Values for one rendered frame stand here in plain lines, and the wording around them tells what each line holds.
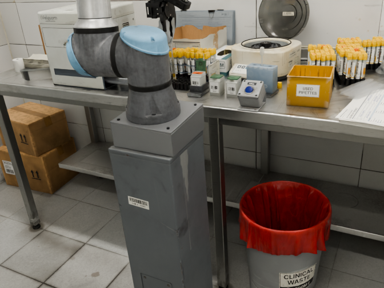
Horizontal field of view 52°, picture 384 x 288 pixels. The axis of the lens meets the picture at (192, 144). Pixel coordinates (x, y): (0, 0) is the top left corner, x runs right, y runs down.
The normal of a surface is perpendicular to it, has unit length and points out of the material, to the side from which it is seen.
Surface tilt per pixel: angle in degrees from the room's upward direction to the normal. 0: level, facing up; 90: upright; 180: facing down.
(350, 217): 0
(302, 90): 90
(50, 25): 90
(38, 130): 84
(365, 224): 0
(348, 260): 0
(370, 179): 90
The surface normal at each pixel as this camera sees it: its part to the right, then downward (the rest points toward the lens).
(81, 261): -0.07, -0.89
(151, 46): 0.38, 0.39
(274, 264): -0.40, 0.49
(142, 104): -0.23, 0.21
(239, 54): -0.58, 0.40
